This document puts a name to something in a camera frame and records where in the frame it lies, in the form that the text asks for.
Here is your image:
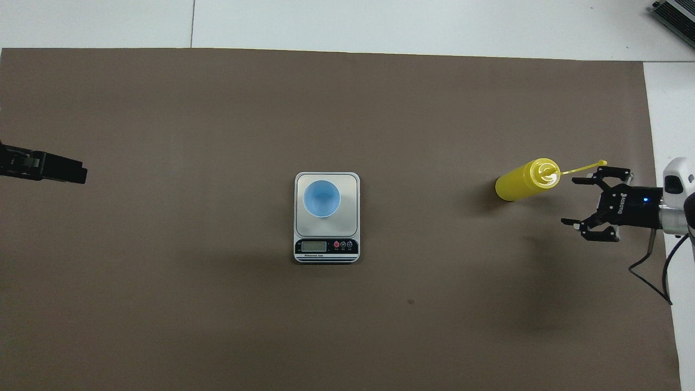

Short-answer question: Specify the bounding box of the yellow squeeze bottle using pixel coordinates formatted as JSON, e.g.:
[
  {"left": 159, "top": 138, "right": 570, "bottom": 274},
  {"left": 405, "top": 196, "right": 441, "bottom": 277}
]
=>
[{"left": 495, "top": 157, "right": 608, "bottom": 202}]

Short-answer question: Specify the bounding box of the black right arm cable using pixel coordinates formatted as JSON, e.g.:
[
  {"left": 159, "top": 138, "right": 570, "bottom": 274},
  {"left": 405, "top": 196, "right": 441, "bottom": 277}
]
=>
[{"left": 629, "top": 228, "right": 693, "bottom": 306}]

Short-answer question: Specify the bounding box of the silver digital kitchen scale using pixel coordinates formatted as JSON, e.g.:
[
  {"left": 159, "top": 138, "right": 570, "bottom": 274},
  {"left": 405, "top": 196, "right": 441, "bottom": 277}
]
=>
[{"left": 294, "top": 172, "right": 361, "bottom": 264}]

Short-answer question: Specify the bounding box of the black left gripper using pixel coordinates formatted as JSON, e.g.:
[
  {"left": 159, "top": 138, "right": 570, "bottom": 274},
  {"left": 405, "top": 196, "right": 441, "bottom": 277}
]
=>
[{"left": 0, "top": 142, "right": 89, "bottom": 185}]

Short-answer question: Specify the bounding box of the light blue plastic cup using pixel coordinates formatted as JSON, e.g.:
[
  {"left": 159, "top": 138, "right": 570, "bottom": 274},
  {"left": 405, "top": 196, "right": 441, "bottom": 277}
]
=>
[{"left": 302, "top": 180, "right": 342, "bottom": 218}]

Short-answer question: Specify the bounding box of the grey ribbed metal device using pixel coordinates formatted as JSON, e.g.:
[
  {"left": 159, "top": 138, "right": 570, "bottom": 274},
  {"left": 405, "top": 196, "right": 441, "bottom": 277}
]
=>
[{"left": 652, "top": 0, "right": 695, "bottom": 51}]

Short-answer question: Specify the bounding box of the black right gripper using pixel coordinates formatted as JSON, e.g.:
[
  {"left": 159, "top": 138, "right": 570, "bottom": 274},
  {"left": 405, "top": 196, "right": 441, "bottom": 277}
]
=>
[{"left": 560, "top": 166, "right": 664, "bottom": 242}]

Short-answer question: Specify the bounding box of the brown table mat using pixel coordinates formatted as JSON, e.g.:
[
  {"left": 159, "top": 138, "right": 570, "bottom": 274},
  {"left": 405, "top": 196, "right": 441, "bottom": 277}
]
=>
[{"left": 0, "top": 48, "right": 682, "bottom": 391}]

